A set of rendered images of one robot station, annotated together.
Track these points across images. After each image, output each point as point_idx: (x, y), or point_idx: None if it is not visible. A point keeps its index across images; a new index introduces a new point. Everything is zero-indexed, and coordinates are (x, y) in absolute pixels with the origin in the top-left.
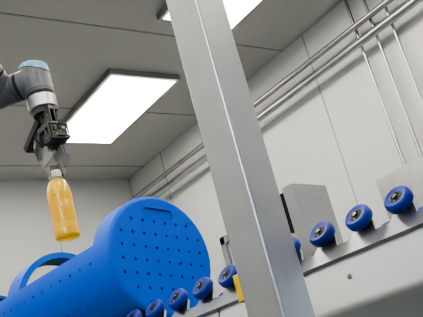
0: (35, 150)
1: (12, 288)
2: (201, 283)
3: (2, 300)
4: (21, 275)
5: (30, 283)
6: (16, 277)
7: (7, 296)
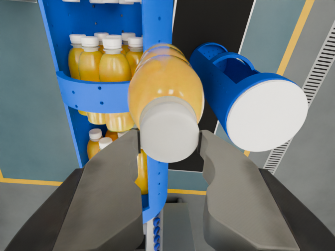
0: (26, 249)
1: (58, 81)
2: None
3: (53, 62)
4: (63, 97)
5: (67, 118)
6: (61, 81)
7: (56, 71)
